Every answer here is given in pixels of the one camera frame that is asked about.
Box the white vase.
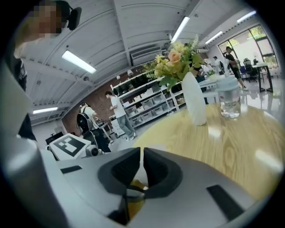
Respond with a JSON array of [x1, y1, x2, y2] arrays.
[[181, 71, 208, 127]]

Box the clear cotton swab container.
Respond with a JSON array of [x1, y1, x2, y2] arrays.
[[218, 87, 242, 119]]

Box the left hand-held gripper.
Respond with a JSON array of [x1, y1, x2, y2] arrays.
[[48, 133, 106, 162]]

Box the long ceiling light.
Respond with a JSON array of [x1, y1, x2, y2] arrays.
[[61, 49, 97, 74], [204, 31, 224, 45], [236, 10, 257, 24], [170, 16, 191, 43], [33, 106, 59, 115]]

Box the black mesh office chair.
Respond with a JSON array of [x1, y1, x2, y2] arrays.
[[242, 57, 259, 83]]

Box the white shelf unit with bins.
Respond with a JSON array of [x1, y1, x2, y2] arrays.
[[110, 72, 188, 134]]

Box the person's dark clothed torso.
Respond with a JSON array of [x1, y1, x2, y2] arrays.
[[12, 52, 38, 142]]

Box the yellow and orange flower bouquet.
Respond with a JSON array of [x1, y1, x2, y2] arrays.
[[142, 34, 210, 92]]

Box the ceiling air conditioner unit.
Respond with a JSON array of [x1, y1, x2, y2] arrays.
[[129, 45, 162, 66]]

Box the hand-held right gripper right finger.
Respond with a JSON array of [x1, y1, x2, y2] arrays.
[[143, 147, 184, 199]]

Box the black head-worn camera mount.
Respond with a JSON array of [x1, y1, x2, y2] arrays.
[[66, 4, 82, 31]]

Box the pale blue container lid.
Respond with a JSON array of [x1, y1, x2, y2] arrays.
[[216, 77, 240, 91]]

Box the large window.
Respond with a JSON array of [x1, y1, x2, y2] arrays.
[[217, 24, 279, 77]]

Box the white table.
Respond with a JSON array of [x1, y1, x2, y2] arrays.
[[197, 74, 225, 104]]

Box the person's head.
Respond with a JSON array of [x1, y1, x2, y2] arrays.
[[19, 0, 72, 45]]

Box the tall black-legged table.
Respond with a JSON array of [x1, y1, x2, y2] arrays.
[[253, 62, 275, 94]]

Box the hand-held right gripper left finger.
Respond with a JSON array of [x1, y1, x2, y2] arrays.
[[97, 147, 142, 226]]

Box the black monitor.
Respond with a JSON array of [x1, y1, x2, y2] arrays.
[[45, 131, 65, 146]]

